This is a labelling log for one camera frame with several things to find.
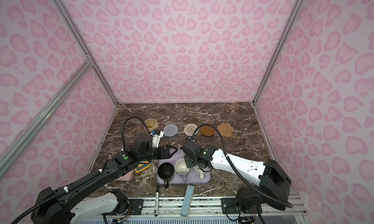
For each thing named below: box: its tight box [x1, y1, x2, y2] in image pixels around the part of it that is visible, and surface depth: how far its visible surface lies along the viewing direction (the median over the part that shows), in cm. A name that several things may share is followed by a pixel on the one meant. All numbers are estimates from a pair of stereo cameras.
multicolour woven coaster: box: [183, 123, 199, 137], surface depth 106 cm
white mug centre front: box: [174, 157, 191, 183], surface depth 82 cm
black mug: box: [157, 162, 175, 189], surface depth 78 cm
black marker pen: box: [154, 184, 160, 217], surface depth 76 cm
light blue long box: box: [180, 184, 195, 220], surface depth 77 cm
